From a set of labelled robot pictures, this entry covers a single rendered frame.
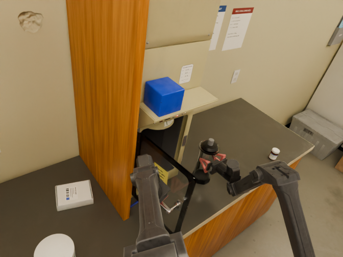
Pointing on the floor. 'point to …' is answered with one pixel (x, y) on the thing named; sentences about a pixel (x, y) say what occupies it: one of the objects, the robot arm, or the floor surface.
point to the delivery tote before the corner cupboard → (317, 132)
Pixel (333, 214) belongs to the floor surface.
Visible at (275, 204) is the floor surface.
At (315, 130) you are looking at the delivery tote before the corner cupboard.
